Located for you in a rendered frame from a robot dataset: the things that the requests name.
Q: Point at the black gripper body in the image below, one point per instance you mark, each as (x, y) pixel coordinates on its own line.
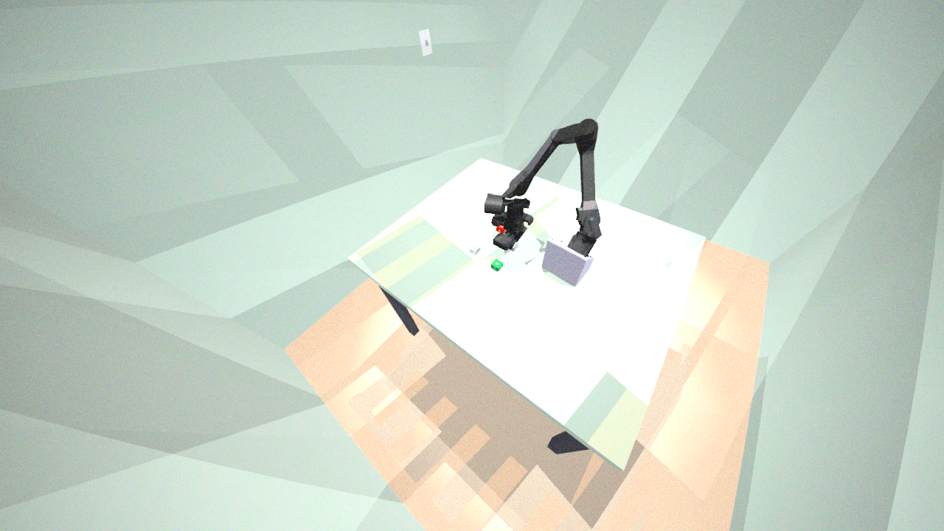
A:
(513, 228)

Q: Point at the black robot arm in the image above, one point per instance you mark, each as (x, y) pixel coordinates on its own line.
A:
(584, 134)

